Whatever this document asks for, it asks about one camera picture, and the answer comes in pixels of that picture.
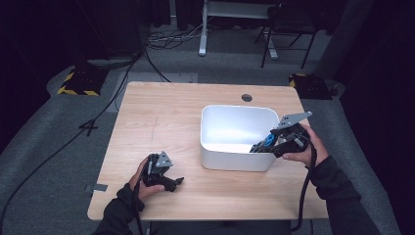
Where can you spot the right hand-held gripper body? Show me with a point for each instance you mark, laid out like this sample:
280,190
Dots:
293,137

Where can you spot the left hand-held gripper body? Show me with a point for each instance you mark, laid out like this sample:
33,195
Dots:
156,169

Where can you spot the blue and black toy car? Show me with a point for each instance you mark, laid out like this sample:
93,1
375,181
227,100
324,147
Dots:
268,141

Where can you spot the white plastic bin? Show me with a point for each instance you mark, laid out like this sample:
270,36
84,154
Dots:
235,137

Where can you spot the person's right hand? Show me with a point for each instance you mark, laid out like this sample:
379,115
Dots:
314,147

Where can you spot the person's left hand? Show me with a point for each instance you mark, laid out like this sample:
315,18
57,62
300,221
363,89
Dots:
143,191

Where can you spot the round table grommet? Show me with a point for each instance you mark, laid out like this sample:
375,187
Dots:
246,97

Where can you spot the grey tape strip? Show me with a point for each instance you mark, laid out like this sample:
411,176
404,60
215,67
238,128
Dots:
98,187

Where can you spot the black chair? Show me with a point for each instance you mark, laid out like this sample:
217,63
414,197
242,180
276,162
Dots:
287,29

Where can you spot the yellow striped black base plate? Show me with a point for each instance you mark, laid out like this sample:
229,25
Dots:
310,86
83,81

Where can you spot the white desk frame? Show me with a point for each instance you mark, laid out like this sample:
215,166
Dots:
205,29

